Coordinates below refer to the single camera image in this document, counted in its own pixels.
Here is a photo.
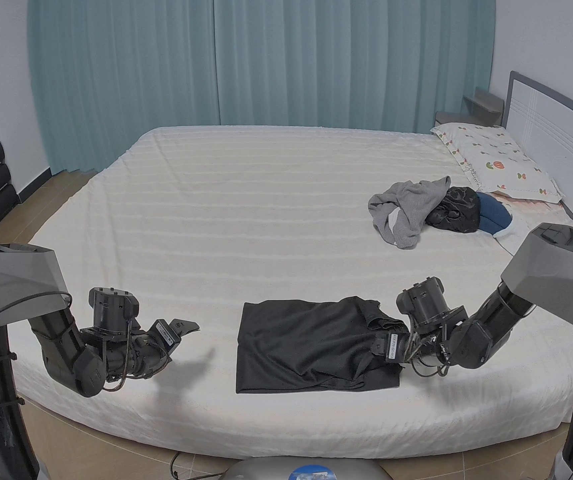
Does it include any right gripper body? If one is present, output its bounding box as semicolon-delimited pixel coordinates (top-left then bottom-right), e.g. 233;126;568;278
372;330;411;367

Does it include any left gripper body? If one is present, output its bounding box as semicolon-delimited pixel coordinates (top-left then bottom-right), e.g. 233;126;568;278
150;318;183;358

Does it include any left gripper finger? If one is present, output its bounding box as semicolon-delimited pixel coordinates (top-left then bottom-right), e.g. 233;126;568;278
173;319;201;340

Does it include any black T-shirt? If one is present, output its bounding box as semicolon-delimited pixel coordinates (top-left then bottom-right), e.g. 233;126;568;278
235;295;410;395

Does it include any bed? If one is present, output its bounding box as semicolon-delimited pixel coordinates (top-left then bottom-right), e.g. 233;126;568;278
9;70;573;457

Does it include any grey garment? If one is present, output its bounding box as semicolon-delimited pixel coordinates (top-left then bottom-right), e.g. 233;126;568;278
368;175;451;250

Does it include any black shiny garment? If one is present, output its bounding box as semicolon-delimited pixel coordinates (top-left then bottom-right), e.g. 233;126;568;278
426;185;481;234

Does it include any white garment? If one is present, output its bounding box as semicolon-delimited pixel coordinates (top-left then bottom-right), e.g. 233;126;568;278
492;218;531;255

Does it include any blue garment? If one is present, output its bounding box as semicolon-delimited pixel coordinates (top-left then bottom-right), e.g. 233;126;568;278
477;194;513;235

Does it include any white printed pillow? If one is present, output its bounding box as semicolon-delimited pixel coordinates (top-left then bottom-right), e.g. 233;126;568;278
429;122;565;204

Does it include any blue-green curtain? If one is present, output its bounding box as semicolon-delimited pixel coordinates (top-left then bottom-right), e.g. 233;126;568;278
26;0;497;175

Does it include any grey bedside table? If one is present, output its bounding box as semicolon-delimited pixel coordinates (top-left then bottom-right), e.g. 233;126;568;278
434;86;505;127

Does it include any black cable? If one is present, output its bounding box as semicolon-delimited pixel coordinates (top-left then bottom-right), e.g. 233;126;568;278
0;292;73;349
168;450;188;480

